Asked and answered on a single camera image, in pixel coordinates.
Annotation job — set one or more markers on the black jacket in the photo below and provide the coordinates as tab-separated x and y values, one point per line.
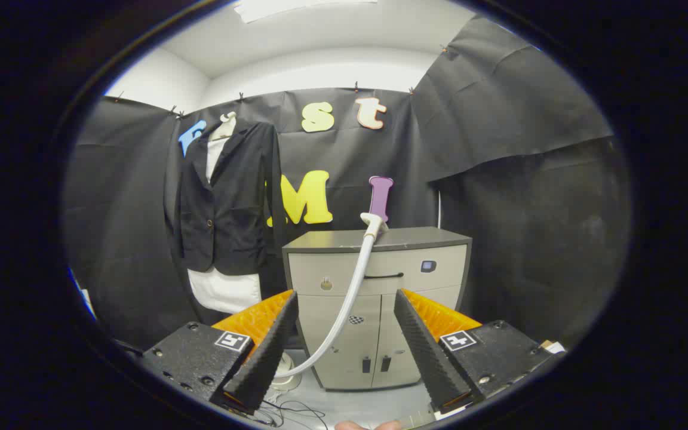
236	203

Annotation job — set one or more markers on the white shirt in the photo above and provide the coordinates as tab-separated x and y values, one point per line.
224	292

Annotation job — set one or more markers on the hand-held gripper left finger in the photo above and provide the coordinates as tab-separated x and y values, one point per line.
266	358

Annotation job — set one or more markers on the white garment steamer head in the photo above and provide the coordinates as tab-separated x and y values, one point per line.
374	222

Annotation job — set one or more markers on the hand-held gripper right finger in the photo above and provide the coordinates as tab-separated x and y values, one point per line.
427	358

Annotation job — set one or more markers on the white paper sheet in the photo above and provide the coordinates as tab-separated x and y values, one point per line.
84	295

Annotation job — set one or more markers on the ceiling light panel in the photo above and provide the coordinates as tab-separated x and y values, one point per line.
272	7

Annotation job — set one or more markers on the grey cabinet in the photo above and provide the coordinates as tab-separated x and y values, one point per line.
407	248

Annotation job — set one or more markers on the white garment steamer base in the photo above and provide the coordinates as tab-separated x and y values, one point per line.
287	379

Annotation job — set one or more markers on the tan white flat board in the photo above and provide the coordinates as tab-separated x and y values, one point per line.
553	346

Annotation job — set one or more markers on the cream plastic hanger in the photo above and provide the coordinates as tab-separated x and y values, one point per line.
227	126

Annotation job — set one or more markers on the black backdrop cloth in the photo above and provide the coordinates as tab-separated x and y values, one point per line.
499	119

